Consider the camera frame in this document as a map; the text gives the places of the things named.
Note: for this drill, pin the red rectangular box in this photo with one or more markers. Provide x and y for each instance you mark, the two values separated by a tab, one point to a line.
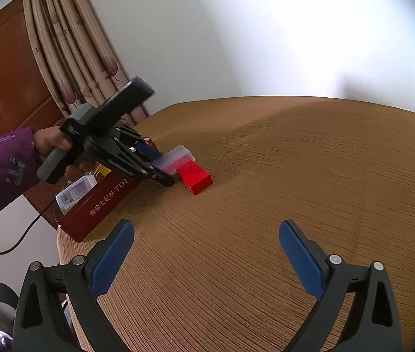
194	178

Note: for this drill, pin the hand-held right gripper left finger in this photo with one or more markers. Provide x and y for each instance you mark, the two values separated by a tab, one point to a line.
114	260

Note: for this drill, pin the small clear plastic box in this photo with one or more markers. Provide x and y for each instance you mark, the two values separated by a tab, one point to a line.
176	156

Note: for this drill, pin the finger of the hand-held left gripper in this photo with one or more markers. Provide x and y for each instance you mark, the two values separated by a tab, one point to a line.
156	176
145	150

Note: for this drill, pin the brown tablecloth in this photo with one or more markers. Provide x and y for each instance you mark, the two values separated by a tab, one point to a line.
266	172

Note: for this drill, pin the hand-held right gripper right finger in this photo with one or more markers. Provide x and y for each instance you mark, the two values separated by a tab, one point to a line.
299	260

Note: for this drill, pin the red and gold toffee tin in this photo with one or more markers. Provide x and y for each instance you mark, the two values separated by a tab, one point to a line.
97	209

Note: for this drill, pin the white box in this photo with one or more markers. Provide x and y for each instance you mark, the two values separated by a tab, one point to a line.
75	192

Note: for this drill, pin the brown wooden door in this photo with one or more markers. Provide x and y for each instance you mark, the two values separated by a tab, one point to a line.
6	80

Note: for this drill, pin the beige floral curtain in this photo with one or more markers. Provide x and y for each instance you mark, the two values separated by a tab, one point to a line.
64	44

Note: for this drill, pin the person's left hand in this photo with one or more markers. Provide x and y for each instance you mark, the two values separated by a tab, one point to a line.
48	139

